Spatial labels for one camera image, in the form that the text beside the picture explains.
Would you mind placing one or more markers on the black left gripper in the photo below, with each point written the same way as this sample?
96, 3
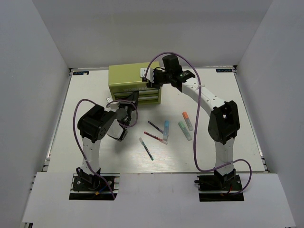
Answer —
133, 97

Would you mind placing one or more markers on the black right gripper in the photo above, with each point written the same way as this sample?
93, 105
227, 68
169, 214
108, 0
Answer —
155, 85

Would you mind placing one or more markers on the green metal drawer chest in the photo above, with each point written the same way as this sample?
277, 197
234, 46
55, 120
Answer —
125, 79

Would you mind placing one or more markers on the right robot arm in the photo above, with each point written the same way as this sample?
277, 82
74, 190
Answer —
223, 116

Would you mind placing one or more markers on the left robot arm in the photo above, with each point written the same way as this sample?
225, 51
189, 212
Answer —
96, 123

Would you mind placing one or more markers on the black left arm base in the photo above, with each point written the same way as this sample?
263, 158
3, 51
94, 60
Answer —
82, 190

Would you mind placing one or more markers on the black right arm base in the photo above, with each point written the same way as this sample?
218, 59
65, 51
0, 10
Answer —
212, 190

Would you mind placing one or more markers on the purple gel pen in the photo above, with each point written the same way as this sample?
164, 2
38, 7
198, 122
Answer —
156, 127

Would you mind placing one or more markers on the green gel pen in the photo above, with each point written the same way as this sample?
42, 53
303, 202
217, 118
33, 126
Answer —
146, 149

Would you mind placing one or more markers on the blue highlighter marker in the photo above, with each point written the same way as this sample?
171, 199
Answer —
166, 130

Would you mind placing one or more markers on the orange highlighter marker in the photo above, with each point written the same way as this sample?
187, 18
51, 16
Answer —
187, 121

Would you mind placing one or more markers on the red gel pen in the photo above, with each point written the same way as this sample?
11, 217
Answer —
155, 137

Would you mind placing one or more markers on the green highlighter marker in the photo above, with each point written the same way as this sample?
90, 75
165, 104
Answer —
185, 131

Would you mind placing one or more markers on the blue label sticker left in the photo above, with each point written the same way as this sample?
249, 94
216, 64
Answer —
81, 73

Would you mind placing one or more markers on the blue label sticker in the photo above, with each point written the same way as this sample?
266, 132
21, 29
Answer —
81, 73
224, 70

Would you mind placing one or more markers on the blue label sticker right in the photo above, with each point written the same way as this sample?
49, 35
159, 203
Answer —
224, 70

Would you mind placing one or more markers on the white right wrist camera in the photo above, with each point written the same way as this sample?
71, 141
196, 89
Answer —
148, 74

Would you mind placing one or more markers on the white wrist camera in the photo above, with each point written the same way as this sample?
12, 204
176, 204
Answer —
111, 104
148, 74

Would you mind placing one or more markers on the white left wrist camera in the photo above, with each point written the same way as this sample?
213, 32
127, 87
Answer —
111, 104

